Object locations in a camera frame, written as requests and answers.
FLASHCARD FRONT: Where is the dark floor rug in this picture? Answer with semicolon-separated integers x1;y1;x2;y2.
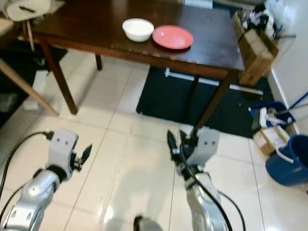
0;41;68;127

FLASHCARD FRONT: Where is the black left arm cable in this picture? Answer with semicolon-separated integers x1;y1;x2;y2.
0;130;54;231

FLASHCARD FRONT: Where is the white chair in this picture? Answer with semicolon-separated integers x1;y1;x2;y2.
2;0;51;51

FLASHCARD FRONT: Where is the small black remote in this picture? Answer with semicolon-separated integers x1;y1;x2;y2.
18;4;37;13

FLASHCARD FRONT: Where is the clutter of cables and bags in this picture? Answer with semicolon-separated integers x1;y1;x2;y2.
238;2;296;40

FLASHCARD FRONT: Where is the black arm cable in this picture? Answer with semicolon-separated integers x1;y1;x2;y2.
178;144;247;231
0;130;54;231

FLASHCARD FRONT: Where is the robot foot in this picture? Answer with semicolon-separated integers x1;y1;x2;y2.
133;215;168;231

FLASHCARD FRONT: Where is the blue bucket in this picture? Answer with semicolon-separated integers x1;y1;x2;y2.
265;134;308;187

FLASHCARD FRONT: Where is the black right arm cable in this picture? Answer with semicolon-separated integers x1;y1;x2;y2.
178;144;247;231

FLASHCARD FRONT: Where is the blue mop handle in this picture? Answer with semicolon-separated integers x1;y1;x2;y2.
287;90;308;114

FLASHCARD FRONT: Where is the white block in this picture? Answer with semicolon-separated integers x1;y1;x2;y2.
23;71;47;111

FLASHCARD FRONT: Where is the tall brown cardboard box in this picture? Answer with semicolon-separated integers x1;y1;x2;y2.
231;11;280;87

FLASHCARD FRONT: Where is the white bowl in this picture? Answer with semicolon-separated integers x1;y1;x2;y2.
122;18;154;42

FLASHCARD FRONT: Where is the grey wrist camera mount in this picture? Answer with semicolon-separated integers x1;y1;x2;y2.
46;128;79;175
194;127;221;167

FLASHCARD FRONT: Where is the black floor mat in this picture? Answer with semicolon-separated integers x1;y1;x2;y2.
136;66;276;139

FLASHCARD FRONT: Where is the small open cardboard box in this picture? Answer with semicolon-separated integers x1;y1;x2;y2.
253;125;293;156

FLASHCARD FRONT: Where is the blue crate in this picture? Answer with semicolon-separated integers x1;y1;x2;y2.
249;101;297;130

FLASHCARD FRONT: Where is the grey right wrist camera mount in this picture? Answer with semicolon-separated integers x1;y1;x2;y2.
194;127;221;167

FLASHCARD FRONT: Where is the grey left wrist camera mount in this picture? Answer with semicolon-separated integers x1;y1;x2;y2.
46;128;79;175

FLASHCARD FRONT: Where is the red plate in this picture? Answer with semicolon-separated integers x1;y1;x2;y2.
152;25;194;50

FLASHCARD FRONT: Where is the dark wooden dining table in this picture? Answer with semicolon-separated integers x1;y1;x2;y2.
30;0;245;133

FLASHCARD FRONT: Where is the long white bar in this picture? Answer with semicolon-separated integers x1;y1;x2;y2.
165;68;264;96

